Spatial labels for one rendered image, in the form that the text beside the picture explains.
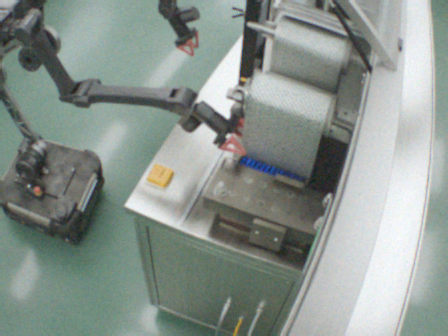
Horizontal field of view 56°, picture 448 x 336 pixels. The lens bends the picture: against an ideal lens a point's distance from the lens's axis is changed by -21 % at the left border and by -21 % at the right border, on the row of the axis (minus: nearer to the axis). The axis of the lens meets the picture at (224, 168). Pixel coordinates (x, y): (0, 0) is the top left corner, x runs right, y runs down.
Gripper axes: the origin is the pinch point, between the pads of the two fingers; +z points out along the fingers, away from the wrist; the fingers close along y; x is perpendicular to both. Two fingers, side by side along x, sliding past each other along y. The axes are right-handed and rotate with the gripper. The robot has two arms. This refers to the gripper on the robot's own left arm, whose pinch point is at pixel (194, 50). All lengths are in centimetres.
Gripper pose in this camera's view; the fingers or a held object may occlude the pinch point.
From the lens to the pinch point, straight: 205.1
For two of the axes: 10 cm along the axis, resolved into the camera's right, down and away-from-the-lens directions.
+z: 4.2, 6.8, 6.0
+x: -8.7, 1.2, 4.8
